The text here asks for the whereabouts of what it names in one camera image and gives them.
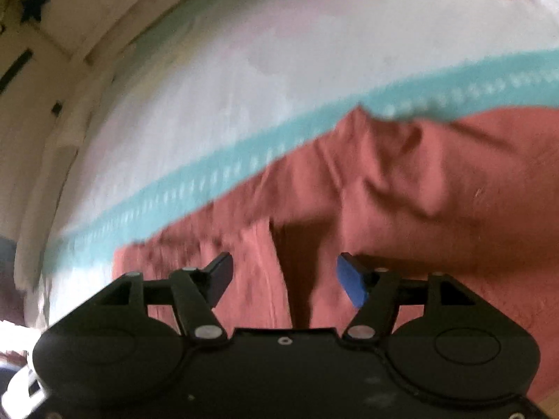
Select cream wooden headboard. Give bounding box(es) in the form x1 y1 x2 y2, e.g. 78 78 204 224
65 0 245 83

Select black strip wall sticker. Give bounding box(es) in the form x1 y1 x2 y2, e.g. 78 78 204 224
0 48 35 95

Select black star wall sticker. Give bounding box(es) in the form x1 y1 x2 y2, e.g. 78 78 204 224
17 0 54 24

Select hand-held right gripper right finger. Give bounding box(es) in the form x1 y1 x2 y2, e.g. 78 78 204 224
336 252 478 343

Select pastel striped bed sheet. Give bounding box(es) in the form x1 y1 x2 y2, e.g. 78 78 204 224
13 0 559 328

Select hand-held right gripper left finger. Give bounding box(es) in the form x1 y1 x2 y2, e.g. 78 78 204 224
89 252 235 344

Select red-brown pants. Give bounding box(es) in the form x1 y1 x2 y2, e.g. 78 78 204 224
112 107 559 404

